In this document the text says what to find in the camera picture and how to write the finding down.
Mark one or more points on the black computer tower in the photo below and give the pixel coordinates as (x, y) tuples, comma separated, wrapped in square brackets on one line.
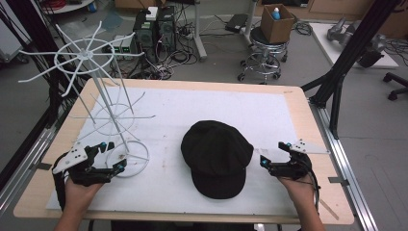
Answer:
[(145, 35), (166, 29)]

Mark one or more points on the black cap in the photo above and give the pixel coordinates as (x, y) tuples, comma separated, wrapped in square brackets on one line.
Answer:
[(216, 154)]

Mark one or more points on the white table mat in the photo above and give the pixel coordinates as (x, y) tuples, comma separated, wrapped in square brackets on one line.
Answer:
[(198, 102)]

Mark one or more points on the chrome rolling stool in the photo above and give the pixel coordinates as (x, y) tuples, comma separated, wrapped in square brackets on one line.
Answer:
[(264, 54)]

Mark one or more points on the aluminium table rail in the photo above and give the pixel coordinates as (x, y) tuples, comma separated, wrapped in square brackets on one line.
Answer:
[(22, 166), (344, 166)]

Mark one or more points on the black power adapter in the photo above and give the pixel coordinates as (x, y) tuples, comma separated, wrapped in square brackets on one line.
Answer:
[(236, 23)]

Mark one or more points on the black office chair base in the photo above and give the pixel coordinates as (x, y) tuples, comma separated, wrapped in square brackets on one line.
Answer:
[(396, 85)]

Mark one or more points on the white box with green lights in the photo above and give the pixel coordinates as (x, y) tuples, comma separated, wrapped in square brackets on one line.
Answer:
[(123, 46)]

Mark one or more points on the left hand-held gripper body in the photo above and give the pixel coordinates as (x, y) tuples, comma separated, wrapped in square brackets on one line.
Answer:
[(72, 157)]

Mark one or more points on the black metal frame stand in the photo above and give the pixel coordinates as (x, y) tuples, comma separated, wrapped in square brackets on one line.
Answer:
[(356, 45), (32, 32)]

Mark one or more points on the cardboard box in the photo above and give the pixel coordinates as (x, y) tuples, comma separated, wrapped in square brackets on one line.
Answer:
[(277, 29)]

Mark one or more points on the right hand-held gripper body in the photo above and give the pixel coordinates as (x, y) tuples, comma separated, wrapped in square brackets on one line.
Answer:
[(300, 162)]

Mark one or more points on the white device on computer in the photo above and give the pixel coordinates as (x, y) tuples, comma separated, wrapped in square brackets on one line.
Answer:
[(152, 13)]

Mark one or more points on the grey tape strip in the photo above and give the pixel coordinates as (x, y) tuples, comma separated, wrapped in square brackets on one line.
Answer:
[(44, 166), (338, 181)]

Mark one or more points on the person's left hand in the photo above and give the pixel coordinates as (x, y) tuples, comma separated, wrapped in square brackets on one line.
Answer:
[(81, 194)]

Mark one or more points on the person's right hand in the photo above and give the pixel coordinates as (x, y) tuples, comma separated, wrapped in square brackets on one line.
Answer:
[(298, 189)]

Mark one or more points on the grey desk leg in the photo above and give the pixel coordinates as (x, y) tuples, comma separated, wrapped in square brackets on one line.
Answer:
[(249, 22), (198, 32)]

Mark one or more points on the blue bottle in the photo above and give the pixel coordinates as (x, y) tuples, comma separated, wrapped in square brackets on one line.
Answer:
[(275, 13)]

